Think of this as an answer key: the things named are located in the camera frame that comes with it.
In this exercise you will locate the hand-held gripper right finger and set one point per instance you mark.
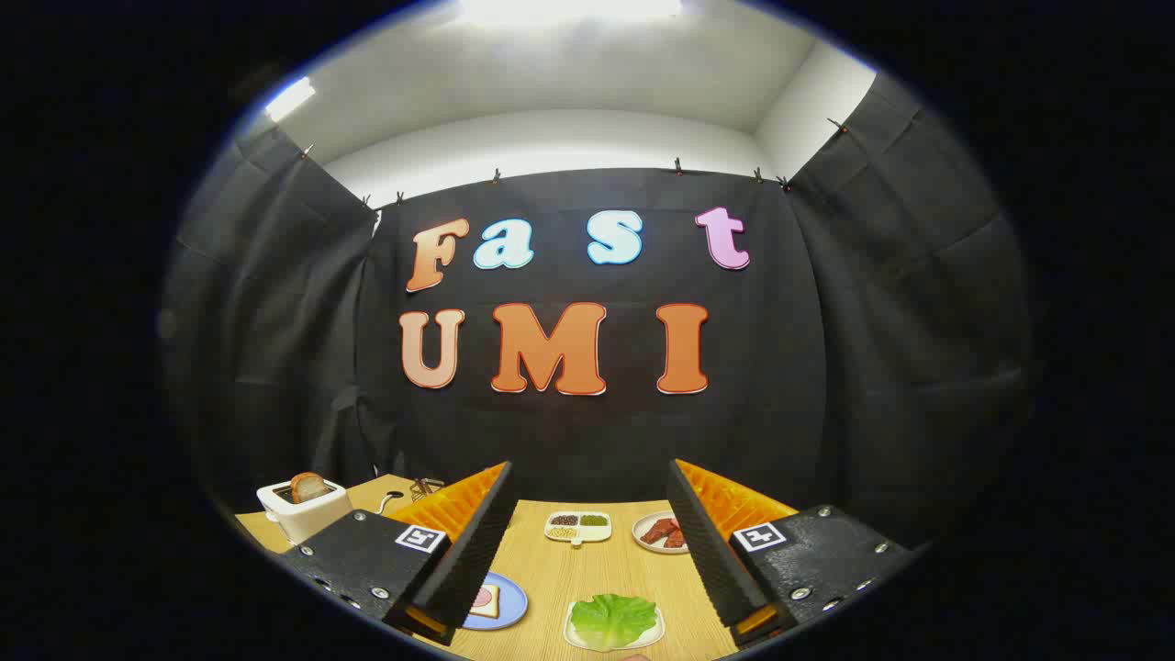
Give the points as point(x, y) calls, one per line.
point(702, 542)

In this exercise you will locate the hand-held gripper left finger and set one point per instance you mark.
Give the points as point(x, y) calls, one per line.
point(482, 542)

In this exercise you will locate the green lettuce leaf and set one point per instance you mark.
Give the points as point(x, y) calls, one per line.
point(613, 620)

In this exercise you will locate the toasted bread slice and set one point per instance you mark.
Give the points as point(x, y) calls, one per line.
point(308, 486)

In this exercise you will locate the brown meat slice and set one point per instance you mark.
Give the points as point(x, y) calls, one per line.
point(657, 531)
point(677, 540)

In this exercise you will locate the white oval plate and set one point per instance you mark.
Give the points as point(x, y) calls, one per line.
point(643, 543)

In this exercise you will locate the bread slice with ham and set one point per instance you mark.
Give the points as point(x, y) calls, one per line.
point(485, 601)

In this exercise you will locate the blue plate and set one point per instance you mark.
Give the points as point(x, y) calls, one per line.
point(514, 601)

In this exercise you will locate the white divided dish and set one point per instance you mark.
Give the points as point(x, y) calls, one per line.
point(592, 533)

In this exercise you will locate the white curved plate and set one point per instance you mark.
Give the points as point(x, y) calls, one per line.
point(574, 635)

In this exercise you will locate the black backdrop cloth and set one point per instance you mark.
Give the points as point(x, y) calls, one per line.
point(597, 441)

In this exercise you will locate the white toaster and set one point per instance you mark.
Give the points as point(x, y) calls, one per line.
point(307, 519)

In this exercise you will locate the ceiling light panel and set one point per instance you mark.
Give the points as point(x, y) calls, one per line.
point(569, 9)
point(289, 98)

